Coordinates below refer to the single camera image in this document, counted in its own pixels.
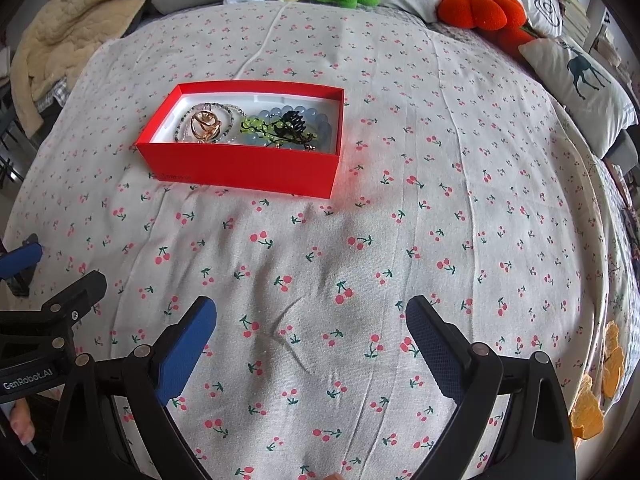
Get gold bangle rings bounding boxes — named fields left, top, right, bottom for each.
left=188, top=109, right=224, bottom=143

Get green seed bead necklace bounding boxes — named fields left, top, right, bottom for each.
left=174, top=102, right=248, bottom=146

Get green bead bracelet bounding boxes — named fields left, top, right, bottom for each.
left=240, top=115, right=319, bottom=151

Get black hair claw clip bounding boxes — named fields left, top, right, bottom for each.
left=272, top=110, right=307, bottom=144

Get red jewelry box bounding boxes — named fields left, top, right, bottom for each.
left=136, top=80, right=345, bottom=198

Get left hand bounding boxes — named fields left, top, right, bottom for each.
left=10, top=399, right=35, bottom=445

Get orange leaf pattern cloth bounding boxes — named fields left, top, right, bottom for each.
left=570, top=321, right=625, bottom=446

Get beige fleece blanket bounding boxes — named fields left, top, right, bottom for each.
left=10, top=0, right=146, bottom=136

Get cherry print bedsheet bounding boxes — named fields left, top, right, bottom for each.
left=3, top=1, right=639, bottom=479

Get deer print pillow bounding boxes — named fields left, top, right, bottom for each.
left=518, top=37, right=638, bottom=158

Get orange pumpkin plush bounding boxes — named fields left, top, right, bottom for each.
left=437, top=0, right=536, bottom=62

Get blue bead bracelet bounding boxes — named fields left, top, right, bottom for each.
left=240, top=105, right=334, bottom=154

